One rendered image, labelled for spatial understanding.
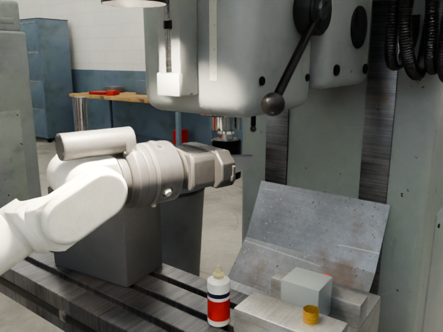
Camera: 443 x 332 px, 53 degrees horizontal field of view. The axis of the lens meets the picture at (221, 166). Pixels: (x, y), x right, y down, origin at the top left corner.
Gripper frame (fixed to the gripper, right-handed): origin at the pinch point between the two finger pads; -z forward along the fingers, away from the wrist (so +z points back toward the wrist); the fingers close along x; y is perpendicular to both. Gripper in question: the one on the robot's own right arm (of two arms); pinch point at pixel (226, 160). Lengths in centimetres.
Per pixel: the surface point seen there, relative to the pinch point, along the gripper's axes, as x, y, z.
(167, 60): -3.4, -15.6, 12.6
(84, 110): 38.7, -5.0, 8.1
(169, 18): -3.7, -20.8, 12.3
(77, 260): 36.0, 27.4, 12.9
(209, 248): 195, 123, -141
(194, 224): 154, 81, -99
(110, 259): 26.8, 24.7, 9.2
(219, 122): -1.1, -6.4, 2.2
